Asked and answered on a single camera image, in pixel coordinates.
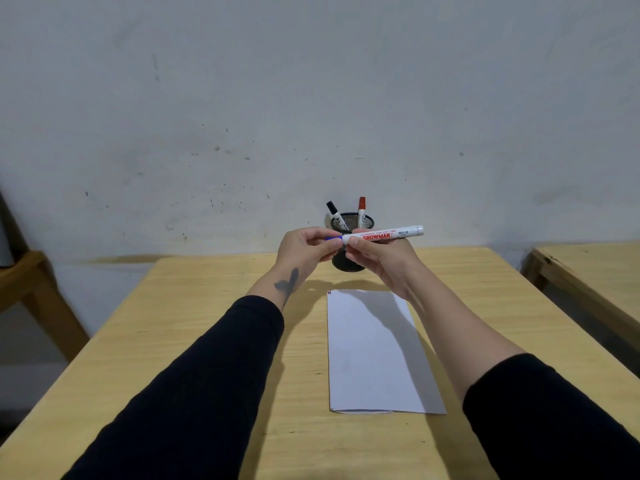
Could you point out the person's right hand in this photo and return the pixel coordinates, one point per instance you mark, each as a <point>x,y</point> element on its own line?
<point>390,259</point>

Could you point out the person's left hand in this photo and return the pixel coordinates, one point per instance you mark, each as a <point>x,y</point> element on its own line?
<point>300,254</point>

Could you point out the blue marker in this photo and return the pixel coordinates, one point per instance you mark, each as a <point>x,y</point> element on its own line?
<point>395,233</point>

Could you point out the black mesh pen holder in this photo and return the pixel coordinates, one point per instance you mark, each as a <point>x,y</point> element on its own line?
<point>345,264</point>

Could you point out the black marker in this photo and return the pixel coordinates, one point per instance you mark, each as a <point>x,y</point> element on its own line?
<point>334,210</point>

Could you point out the red marker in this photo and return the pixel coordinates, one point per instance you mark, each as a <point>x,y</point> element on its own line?
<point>361,207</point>

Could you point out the white paper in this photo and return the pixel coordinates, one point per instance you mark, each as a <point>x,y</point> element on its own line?
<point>370,354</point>

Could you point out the person's left forearm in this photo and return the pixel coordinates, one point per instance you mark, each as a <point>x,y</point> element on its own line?
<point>190,399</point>

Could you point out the person's right forearm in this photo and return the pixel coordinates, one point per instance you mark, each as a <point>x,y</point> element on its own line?
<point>495,364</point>

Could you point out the light wooden side table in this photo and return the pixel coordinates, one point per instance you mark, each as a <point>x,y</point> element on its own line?
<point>595,279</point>

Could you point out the brown wooden side table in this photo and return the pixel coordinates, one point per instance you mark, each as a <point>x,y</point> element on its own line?
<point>40,294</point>

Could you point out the grey flat object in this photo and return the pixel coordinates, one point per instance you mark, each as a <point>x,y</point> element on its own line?
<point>5,234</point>

